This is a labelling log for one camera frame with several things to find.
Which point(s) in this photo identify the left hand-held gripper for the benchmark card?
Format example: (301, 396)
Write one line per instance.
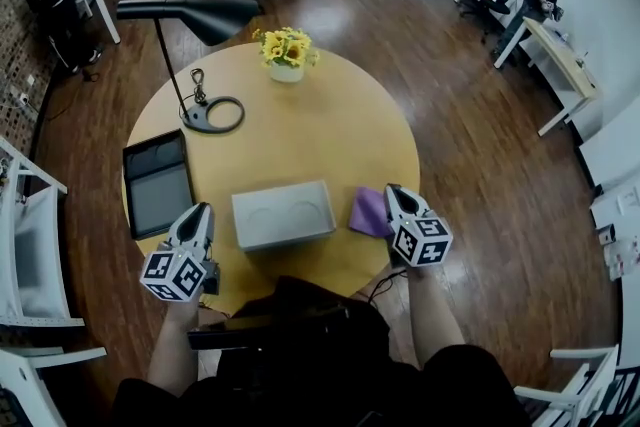
(172, 275)

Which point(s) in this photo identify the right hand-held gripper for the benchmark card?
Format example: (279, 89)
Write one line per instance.
(422, 242)

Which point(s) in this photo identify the purple cloth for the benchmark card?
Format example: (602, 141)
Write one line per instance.
(367, 212)

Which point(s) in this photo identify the white rectangular box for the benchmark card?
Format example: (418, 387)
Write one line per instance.
(282, 215)

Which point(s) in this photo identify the person's left forearm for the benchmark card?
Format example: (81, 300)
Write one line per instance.
(172, 345)

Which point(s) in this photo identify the person's right forearm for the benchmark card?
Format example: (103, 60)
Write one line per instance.
(432, 315)

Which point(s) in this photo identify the black rectangular tray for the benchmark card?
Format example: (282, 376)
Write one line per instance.
(160, 195)

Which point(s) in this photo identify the black chest-mounted device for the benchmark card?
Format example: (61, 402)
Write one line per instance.
(240, 337)

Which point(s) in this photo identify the white shelf unit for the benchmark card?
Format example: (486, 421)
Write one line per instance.
(35, 255)
(40, 390)
(575, 385)

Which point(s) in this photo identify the sunflowers in white pot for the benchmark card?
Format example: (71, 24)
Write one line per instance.
(287, 50)

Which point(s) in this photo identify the person's black shirt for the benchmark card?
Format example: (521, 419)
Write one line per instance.
(320, 385)

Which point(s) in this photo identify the small black white device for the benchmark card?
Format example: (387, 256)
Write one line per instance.
(606, 235)

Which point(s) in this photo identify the black desk lamp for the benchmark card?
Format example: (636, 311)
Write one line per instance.
(200, 17)

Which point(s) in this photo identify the wooden desk white legs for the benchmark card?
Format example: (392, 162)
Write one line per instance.
(565, 55)

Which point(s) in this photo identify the white red-print packets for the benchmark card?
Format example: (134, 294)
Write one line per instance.
(622, 260)

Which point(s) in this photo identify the white wall socket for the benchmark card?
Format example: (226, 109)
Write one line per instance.
(23, 99)

